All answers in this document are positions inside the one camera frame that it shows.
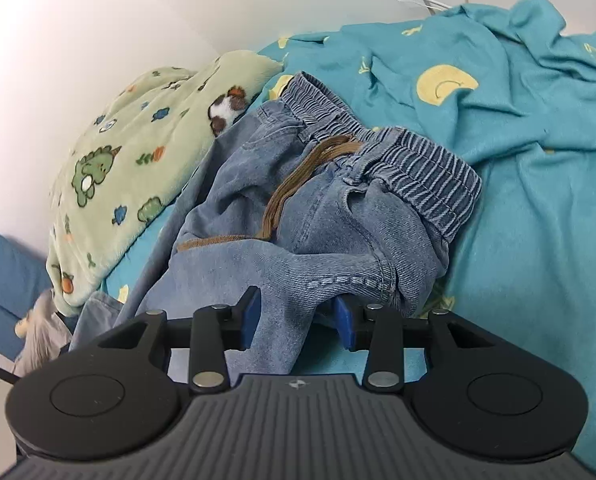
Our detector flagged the blue denim jeans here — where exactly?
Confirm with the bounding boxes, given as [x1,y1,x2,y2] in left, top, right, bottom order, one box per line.
[70,71,482,376]

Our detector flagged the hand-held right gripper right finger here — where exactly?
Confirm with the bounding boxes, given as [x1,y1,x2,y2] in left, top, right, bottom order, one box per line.
[333,295,513,393]

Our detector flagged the grey cloth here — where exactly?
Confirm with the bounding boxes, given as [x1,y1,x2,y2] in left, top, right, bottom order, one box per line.
[12,289,75,377]

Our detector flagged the light blue printed shirt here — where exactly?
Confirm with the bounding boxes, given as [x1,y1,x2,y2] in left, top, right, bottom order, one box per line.
[100,0,596,476]

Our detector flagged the green dinosaur fleece blanket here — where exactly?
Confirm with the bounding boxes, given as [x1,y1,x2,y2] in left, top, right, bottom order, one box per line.
[45,54,285,317]

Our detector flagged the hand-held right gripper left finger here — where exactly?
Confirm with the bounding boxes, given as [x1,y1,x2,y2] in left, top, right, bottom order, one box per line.
[85,286,262,395]

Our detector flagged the blue upholstered chair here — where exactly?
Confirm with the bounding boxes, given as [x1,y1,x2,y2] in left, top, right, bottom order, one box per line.
[0,232,54,363]

